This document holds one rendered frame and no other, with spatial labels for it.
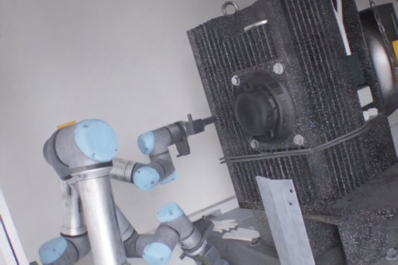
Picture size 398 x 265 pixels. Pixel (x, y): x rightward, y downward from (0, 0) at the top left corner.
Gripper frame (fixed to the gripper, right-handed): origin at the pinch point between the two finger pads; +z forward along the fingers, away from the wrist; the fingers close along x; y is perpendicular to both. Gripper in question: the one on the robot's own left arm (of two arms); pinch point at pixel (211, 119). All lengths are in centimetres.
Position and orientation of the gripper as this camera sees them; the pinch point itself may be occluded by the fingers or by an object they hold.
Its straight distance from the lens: 177.4
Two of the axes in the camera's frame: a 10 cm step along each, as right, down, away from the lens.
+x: -5.5, 1.0, 8.3
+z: 7.8, -2.8, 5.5
